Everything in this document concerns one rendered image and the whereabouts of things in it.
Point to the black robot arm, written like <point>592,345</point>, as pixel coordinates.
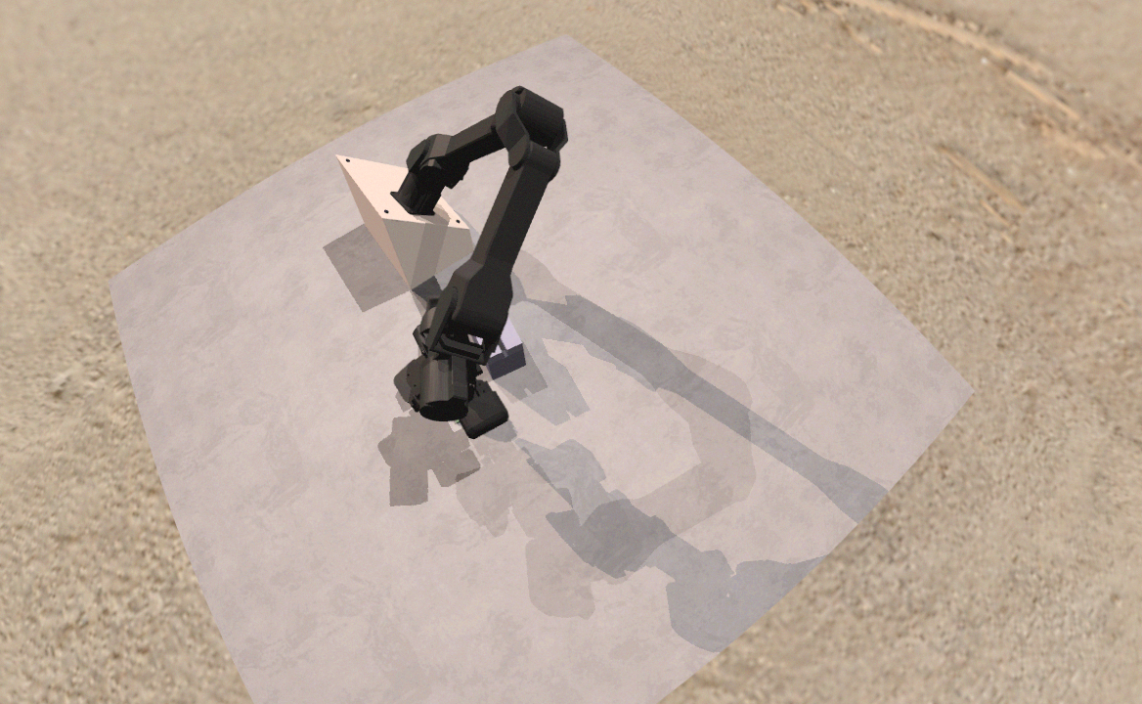
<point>478,295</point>

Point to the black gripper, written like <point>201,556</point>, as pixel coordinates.
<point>486,410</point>

